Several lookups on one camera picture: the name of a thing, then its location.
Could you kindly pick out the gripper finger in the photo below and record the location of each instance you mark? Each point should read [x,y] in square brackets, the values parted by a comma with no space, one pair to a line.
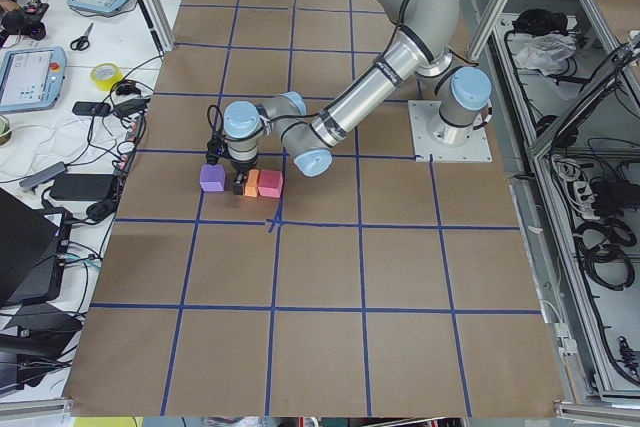
[239,183]

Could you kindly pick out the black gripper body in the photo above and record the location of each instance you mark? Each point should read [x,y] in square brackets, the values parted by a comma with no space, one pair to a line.
[243,166]

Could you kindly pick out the orange foam block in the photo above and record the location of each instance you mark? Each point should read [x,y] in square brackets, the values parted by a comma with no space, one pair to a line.
[251,184]

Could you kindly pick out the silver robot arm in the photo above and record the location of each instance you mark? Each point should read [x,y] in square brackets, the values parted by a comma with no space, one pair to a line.
[419,46]

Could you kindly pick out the purple foam block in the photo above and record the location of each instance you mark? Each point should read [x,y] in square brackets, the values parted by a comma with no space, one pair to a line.
[212,178]

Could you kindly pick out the red foam block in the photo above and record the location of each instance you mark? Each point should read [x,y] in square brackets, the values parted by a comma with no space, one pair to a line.
[270,183]

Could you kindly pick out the black power brick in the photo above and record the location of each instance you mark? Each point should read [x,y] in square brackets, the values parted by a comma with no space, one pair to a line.
[81,186]

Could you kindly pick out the yellow tape roll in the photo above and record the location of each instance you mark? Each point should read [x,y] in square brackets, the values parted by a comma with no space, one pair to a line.
[106,75]

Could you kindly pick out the black phone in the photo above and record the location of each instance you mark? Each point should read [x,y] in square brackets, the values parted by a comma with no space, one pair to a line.
[91,109]

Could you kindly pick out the black laptop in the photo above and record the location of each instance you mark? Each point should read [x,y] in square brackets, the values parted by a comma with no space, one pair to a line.
[33,242]

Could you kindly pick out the near teach pendant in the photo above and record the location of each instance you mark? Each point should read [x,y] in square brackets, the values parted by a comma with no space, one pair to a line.
[31,79]

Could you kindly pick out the black handled scissors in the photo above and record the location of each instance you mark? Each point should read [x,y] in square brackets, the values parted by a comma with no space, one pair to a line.
[82,42]

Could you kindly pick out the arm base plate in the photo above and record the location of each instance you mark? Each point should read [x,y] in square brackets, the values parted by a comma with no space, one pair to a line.
[436,141]

